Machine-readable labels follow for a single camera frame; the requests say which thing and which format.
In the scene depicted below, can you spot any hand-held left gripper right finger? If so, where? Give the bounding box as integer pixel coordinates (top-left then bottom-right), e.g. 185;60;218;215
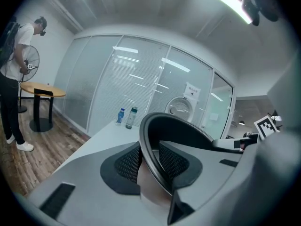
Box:
159;140;245;226

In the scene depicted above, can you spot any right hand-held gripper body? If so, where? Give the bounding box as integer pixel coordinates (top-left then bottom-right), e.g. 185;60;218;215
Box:
242;115;282;152

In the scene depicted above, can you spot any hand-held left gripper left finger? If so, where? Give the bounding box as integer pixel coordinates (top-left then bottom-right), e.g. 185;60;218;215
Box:
28;140;170;226

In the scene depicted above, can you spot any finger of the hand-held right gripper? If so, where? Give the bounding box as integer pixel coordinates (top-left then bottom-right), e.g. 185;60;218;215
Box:
212;137;245;153

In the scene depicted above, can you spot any dark blue rice cooker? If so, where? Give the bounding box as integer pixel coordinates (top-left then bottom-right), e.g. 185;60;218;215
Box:
164;96;198;124

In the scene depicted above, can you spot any black pot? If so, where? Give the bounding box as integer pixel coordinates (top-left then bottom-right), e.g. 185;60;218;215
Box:
137;112;215;202

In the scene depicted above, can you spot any frosted glass door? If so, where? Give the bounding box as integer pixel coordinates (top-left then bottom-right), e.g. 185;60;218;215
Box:
204;72;235;138

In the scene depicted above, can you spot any white paper notice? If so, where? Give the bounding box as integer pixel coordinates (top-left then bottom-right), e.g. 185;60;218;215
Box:
183;81;202;101

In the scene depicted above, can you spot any blue water bottle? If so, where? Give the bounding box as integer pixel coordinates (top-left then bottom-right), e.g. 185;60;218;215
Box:
115;107;127;127

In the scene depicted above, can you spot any clear bottle with dark cap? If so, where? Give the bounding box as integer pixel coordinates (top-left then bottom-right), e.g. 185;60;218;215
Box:
126;106;139;129

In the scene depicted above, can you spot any black ceiling-mounted device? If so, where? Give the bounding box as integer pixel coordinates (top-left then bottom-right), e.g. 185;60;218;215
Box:
241;0;280;27

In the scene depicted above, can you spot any black standing fan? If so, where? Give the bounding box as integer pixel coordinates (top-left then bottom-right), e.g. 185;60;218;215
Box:
4;45;40;114

